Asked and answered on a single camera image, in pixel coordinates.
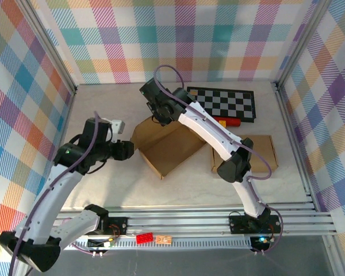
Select brown cardboard mailer box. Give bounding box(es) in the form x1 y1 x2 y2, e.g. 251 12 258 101
131 114 208 181
210 135 279 174

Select black grey chessboard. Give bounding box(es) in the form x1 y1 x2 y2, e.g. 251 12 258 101
186 86 256 124

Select red glitter microphone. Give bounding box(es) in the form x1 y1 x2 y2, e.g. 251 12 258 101
212 116 242 127

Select small black controller board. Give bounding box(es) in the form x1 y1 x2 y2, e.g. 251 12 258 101
87 237 116 250
250 236 270 251

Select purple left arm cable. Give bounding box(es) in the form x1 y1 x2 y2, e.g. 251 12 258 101
10 111 110 276

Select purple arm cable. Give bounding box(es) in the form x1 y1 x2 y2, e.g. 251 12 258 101
10 111 110 276
154 64 284 255

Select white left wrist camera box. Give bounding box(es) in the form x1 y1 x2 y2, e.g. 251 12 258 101
109 119 127 135

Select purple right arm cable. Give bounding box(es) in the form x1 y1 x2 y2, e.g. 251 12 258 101
154 64 284 255

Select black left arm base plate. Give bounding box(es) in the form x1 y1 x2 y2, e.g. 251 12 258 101
97 217 129 237

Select aluminium frame post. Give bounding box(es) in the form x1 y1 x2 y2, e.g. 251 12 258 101
275 0 331 89
17 0 77 94

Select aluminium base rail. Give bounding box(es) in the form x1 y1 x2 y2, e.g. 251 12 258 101
20 205 339 239

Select aluminium side rail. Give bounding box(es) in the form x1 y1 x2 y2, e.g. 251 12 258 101
274 83 320 212

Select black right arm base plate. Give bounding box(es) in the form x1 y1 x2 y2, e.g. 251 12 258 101
228 212 282 234

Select white slotted cable tray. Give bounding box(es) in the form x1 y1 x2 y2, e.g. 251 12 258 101
34 237 255 250

